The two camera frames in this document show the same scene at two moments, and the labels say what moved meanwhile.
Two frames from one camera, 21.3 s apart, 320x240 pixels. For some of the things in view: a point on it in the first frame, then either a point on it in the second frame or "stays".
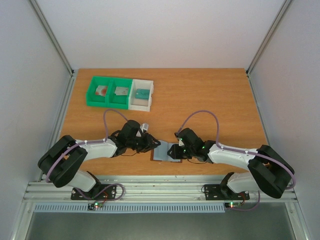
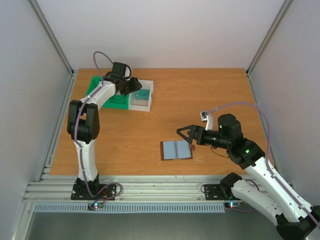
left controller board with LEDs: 96,205 stays
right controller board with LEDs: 232,205 stays
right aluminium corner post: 266,42 stays
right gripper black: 178,151 to 195,134
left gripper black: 148,142 to 135,86
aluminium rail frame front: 145,188 stays
